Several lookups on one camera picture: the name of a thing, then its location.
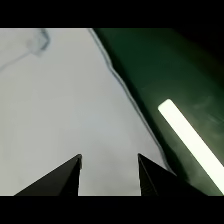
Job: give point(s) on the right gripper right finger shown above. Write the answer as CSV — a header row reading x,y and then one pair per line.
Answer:
x,y
155,181

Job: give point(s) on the white garment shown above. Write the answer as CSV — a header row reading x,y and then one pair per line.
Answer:
x,y
66,100

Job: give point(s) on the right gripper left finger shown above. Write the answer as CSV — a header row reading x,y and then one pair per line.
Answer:
x,y
63,181

